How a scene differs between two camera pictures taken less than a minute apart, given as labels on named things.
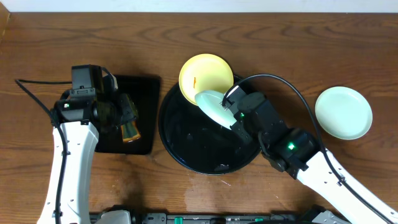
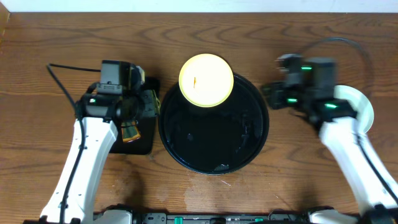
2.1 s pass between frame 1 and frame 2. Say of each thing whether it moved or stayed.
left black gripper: moved
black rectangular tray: stayed
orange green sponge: stayed
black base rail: stayed
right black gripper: moved
